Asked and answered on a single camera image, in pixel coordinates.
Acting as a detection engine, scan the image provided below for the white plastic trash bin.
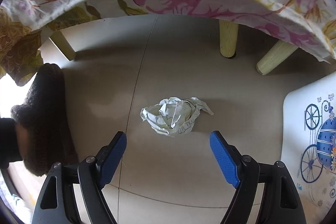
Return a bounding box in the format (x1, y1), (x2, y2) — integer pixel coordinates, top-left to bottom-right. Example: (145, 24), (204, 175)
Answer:
(281, 73), (335, 223)

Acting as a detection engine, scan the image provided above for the crumpled paper ball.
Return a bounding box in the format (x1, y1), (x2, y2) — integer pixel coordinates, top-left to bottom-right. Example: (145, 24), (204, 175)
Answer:
(140, 97), (214, 137)

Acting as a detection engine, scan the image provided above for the brown knitted slipper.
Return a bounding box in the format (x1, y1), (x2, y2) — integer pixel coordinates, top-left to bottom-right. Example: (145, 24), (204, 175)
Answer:
(11, 63), (79, 176)

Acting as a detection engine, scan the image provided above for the wooden table leg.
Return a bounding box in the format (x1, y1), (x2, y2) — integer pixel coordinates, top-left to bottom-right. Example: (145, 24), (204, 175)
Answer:
(219, 20), (239, 59)
(49, 31), (76, 61)
(256, 40), (298, 76)

